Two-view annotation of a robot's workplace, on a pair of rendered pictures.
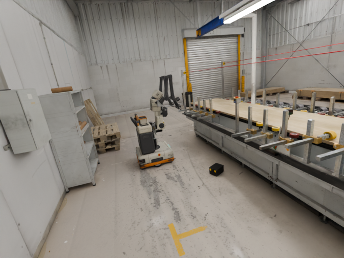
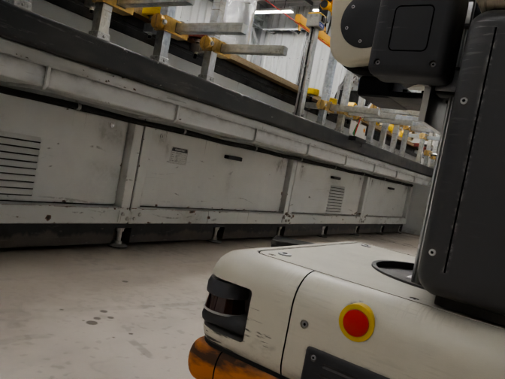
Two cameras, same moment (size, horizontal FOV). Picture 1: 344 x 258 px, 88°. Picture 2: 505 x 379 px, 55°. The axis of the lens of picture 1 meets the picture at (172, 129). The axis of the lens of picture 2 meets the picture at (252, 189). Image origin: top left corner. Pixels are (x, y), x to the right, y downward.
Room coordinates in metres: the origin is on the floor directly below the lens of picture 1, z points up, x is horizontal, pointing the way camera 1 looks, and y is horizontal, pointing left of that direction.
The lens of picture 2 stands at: (4.18, 0.83, 0.43)
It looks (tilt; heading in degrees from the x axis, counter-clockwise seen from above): 3 degrees down; 229
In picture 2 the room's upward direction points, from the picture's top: 11 degrees clockwise
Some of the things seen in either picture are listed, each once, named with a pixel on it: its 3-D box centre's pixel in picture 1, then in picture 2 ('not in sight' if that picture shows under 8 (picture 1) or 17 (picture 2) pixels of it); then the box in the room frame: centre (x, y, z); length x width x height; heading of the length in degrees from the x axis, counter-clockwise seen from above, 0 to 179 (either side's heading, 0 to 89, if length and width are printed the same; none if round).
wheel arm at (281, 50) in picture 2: (208, 116); (236, 50); (3.08, -0.67, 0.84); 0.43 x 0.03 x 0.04; 105
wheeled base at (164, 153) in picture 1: (153, 153); (435, 346); (3.31, 0.42, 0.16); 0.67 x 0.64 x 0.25; 105
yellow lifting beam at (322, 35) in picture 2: not in sight; (322, 36); (-1.57, -4.73, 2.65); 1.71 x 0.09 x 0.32; 15
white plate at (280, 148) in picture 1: (278, 147); (358, 131); (1.72, -1.10, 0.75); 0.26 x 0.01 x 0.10; 15
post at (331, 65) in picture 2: (250, 124); (327, 90); (2.18, -1.00, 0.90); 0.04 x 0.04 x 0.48; 15
